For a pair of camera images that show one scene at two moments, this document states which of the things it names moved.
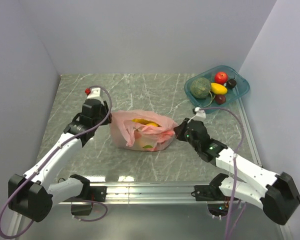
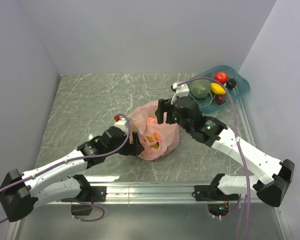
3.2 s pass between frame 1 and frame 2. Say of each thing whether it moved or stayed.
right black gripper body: moved
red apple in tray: stayed
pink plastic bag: moved
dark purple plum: stayed
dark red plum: stayed
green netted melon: stayed
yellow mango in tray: stayed
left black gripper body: moved
